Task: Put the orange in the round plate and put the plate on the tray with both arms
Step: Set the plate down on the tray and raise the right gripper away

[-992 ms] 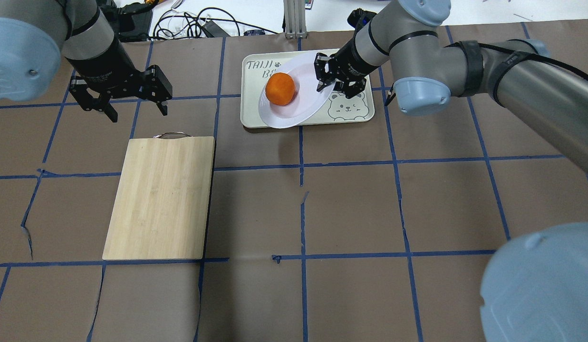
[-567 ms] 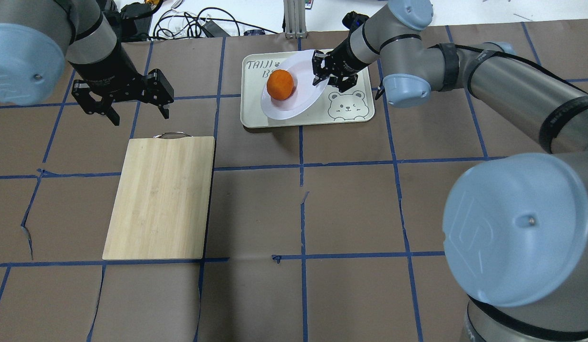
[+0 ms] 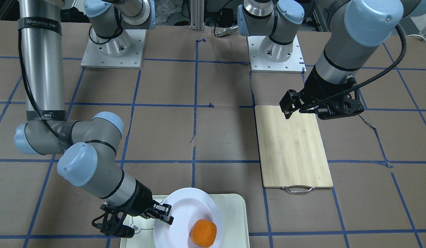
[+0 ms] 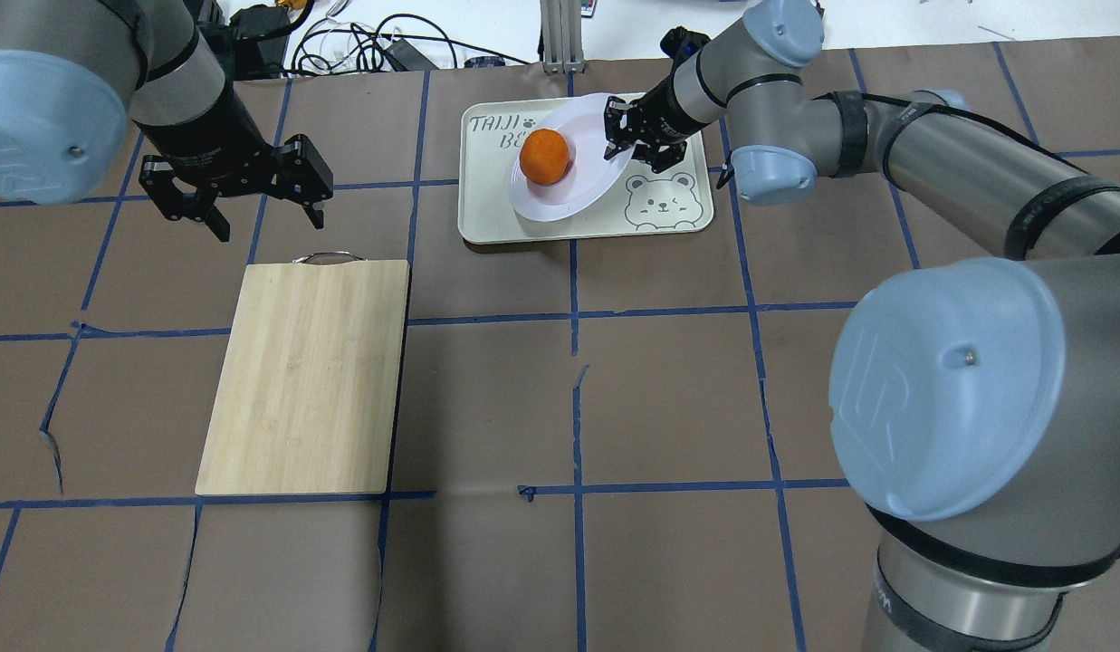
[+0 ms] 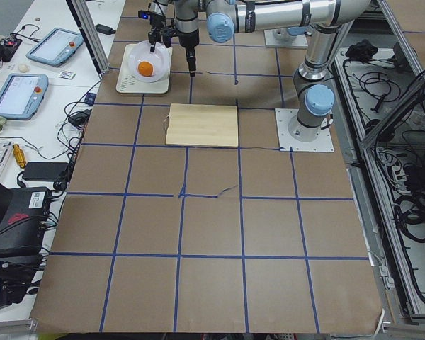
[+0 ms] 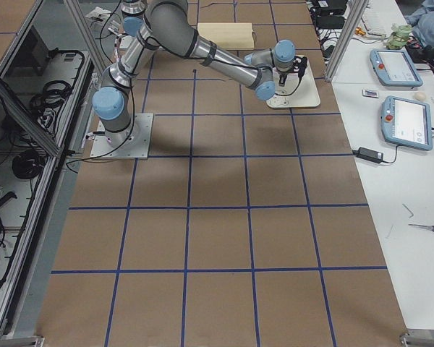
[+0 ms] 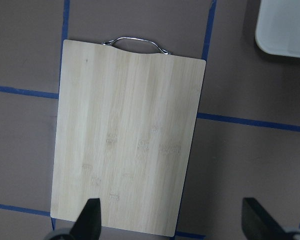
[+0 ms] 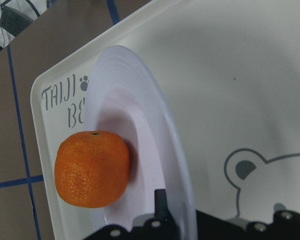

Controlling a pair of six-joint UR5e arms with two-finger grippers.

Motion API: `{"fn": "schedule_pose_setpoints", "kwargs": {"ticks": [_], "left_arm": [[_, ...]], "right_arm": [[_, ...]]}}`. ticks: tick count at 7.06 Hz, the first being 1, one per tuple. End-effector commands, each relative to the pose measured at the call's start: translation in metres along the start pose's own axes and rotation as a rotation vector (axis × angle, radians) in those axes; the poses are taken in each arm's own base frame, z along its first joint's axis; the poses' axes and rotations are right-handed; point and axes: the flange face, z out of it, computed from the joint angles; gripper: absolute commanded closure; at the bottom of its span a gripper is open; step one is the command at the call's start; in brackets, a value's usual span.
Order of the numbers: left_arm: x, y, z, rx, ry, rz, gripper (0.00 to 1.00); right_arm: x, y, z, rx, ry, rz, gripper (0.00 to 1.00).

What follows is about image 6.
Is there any blue teach pendant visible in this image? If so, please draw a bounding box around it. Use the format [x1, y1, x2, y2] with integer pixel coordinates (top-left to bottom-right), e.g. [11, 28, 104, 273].
[380, 95, 433, 151]
[369, 49, 423, 87]

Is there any aluminium frame post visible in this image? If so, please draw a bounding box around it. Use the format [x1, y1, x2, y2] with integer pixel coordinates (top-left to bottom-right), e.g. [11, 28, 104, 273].
[324, 0, 369, 82]

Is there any white egg shaped object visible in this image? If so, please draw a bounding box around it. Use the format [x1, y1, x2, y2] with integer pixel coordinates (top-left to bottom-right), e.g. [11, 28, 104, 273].
[414, 92, 427, 102]

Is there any small white card box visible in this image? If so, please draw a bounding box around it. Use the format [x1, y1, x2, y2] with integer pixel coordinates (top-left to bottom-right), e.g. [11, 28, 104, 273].
[362, 89, 379, 98]

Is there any upper blue teach pendant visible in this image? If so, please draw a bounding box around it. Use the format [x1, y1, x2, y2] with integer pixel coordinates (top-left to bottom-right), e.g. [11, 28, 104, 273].
[369, 49, 423, 87]

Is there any white round plate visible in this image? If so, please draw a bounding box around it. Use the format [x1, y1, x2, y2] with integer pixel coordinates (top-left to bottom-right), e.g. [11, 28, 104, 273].
[273, 68, 305, 78]

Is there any white keyboard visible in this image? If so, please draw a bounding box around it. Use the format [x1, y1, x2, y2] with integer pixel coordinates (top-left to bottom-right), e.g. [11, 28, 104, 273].
[362, 1, 387, 38]

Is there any bamboo cutting board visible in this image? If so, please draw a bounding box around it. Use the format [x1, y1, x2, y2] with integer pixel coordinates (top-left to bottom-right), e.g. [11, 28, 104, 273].
[197, 22, 255, 50]

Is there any black power adapter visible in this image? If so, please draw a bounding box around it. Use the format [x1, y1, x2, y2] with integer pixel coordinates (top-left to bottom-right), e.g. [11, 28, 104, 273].
[352, 147, 383, 164]

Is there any metal side rack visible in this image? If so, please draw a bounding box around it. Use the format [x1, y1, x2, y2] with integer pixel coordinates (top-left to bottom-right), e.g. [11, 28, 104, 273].
[0, 1, 100, 346]

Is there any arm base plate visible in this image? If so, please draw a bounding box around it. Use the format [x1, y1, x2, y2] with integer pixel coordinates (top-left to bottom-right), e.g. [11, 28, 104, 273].
[90, 113, 154, 160]

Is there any lower blue teach pendant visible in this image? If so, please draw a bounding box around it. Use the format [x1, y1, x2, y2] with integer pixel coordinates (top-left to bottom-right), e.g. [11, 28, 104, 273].
[380, 95, 433, 151]

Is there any cream tray with bear print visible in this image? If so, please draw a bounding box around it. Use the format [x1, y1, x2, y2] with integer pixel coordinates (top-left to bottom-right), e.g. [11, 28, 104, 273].
[266, 62, 320, 108]

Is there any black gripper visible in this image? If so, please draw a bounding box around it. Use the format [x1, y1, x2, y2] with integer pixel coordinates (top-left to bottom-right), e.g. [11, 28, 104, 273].
[276, 56, 308, 87]

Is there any green tape roll stack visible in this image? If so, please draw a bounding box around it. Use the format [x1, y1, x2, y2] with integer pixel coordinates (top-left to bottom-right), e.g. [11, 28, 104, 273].
[386, 24, 412, 50]

